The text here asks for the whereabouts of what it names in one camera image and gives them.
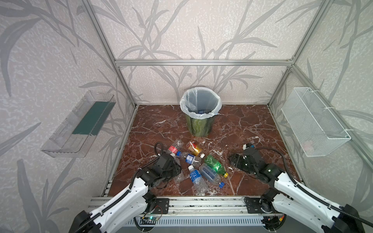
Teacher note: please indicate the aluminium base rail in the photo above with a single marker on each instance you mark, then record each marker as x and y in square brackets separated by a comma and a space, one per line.
[235, 206]

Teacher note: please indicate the green bottle yellow cap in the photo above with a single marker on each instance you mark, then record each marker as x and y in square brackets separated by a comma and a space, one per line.
[216, 166]

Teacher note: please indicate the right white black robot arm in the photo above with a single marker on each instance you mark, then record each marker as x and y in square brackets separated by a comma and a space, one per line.
[291, 198]

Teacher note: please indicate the small green circuit board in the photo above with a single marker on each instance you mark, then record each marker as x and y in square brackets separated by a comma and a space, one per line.
[150, 220]

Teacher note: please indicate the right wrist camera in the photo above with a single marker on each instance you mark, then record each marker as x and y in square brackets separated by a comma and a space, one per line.
[248, 145]

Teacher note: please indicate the clear acrylic wall shelf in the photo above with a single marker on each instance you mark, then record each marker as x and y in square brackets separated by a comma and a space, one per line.
[77, 133]

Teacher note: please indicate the yellow red label bottle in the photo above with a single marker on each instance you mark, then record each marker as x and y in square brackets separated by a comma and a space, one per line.
[195, 148]

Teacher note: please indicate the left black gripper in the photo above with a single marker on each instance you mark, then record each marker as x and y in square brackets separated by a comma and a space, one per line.
[172, 165]

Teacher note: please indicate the small soda water bottle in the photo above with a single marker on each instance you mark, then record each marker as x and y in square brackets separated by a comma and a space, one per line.
[189, 158]

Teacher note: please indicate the black mounting plate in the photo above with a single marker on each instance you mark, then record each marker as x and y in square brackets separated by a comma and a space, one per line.
[159, 206]
[255, 206]

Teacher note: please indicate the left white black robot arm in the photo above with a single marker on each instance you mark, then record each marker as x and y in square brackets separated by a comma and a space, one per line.
[132, 201]

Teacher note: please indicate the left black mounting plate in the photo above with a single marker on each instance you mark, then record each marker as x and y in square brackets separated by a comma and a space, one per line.
[159, 206]

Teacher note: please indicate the green wood-pattern trash bin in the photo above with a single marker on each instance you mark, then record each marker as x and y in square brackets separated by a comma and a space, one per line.
[200, 127]

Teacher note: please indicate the blue label white cap bottle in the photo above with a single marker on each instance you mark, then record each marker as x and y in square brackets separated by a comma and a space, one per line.
[198, 181]

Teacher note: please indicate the clear bottle red label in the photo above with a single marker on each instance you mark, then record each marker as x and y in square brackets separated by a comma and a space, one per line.
[175, 147]

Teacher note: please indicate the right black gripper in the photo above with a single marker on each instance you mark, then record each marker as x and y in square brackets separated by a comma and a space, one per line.
[241, 161]

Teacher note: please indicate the white wire mesh basket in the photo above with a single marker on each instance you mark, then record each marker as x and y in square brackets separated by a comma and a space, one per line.
[317, 129]

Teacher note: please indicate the clear bottle pale blue label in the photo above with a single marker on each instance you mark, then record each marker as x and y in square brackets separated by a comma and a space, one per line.
[211, 175]

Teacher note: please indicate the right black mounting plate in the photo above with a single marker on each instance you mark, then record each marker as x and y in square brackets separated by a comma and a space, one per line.
[255, 206]

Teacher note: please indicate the translucent white bin liner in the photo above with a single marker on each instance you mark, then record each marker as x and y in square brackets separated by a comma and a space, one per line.
[200, 98]

